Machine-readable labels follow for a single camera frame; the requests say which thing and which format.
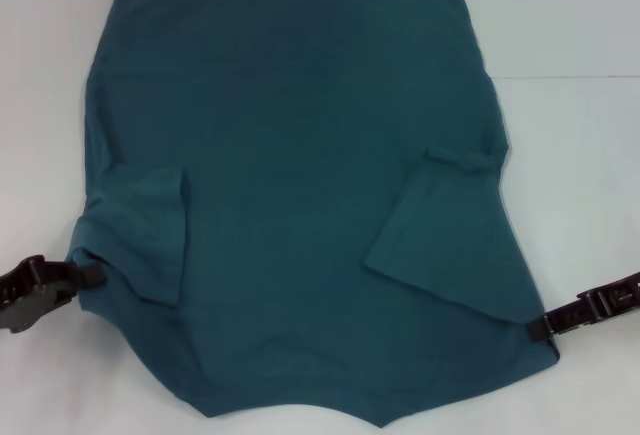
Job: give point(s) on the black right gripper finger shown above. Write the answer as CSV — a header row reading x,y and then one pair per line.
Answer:
x,y
541,331

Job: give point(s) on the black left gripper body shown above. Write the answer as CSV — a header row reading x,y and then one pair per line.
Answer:
x,y
30,290

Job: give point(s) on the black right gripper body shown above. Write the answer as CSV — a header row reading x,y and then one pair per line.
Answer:
x,y
600,300

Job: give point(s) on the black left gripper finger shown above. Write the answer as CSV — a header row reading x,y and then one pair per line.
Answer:
x,y
90,276

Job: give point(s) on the blue t-shirt with white print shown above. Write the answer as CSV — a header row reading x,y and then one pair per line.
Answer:
x,y
300,180

